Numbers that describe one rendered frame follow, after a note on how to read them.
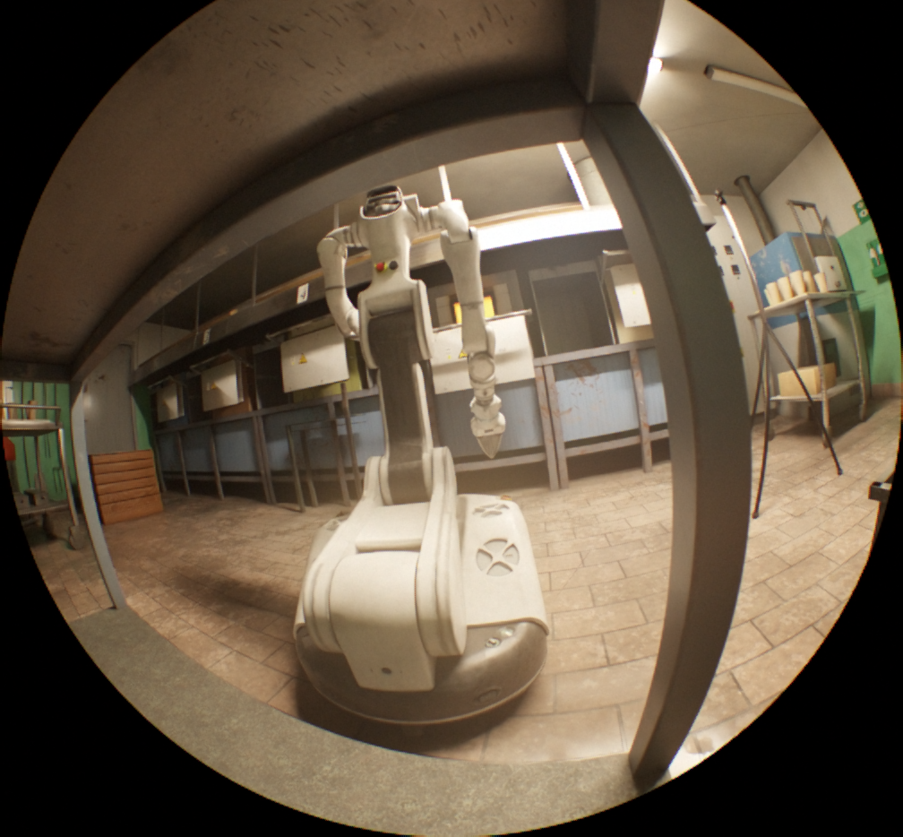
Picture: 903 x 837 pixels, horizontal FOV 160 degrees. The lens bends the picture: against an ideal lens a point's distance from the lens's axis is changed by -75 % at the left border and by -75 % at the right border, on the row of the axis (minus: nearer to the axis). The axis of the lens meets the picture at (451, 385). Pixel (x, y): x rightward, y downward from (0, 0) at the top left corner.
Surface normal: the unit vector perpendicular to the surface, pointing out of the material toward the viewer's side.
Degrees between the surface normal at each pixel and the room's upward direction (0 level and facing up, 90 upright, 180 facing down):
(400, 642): 90
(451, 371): 90
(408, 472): 64
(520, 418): 90
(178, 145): 180
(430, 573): 26
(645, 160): 90
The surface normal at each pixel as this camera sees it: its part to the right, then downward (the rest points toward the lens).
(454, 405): -0.23, -0.04
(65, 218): 0.15, 0.99
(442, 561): -0.16, -0.97
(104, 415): 0.96, -0.17
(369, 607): -0.11, -0.60
